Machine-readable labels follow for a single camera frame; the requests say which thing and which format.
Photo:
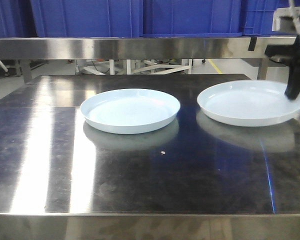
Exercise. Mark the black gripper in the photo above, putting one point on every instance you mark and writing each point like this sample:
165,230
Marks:
291,58

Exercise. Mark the black tape strip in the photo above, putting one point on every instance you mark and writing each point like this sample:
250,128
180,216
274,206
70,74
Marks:
252,44

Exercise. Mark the steel shelf frame leg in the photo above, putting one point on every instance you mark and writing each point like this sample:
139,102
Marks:
22,68

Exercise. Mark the left blue shelf crate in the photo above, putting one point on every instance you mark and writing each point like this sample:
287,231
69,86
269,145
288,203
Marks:
71,18

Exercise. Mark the right blue shelf crate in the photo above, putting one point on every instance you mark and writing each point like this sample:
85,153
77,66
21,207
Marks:
256,17

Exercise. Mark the white metal frame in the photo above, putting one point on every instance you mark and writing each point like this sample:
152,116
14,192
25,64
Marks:
133,66

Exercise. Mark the pale blue plate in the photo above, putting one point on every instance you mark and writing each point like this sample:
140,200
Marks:
249,103
130,111

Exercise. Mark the middle blue shelf crate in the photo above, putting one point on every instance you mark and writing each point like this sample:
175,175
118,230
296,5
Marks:
191,18

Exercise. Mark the blue shelf crate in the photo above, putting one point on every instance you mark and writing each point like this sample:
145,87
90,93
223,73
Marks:
256,17
71,18
191,18

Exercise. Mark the steel shelf rail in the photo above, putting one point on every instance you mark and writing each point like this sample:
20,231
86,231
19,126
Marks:
136,48

